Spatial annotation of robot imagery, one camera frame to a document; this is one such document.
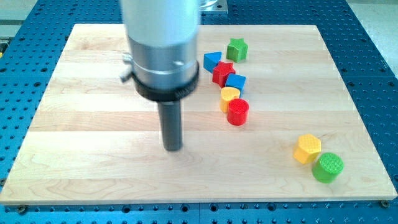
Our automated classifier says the red cylinder block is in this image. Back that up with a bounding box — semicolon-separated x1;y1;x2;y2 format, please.
227;98;249;126

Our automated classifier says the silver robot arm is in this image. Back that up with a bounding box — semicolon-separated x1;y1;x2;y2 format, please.
120;0;200;151

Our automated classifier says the red star block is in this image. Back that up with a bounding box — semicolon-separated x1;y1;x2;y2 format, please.
212;61;236;88

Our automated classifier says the yellow hexagon block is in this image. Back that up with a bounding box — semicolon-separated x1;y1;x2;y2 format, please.
293;134;322;164

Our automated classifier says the green star block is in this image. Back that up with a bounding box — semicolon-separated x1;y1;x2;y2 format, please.
226;38;248;62

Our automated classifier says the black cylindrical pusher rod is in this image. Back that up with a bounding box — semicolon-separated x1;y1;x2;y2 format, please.
158;101;183;151

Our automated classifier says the blue triangle block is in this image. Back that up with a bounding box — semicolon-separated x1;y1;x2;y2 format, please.
203;52;222;73

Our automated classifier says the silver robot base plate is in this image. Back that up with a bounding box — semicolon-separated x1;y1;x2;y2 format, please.
199;0;228;15

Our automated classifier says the wooden board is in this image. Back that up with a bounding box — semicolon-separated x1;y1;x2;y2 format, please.
1;24;397;205

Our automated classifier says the yellow heart block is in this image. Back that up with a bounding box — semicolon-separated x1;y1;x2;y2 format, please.
220;86;241;113

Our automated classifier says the blue cube block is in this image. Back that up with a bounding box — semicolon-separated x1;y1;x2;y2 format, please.
225;73;246;96

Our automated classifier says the green cylinder block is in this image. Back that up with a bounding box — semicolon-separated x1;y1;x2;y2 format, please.
312;152;345;184

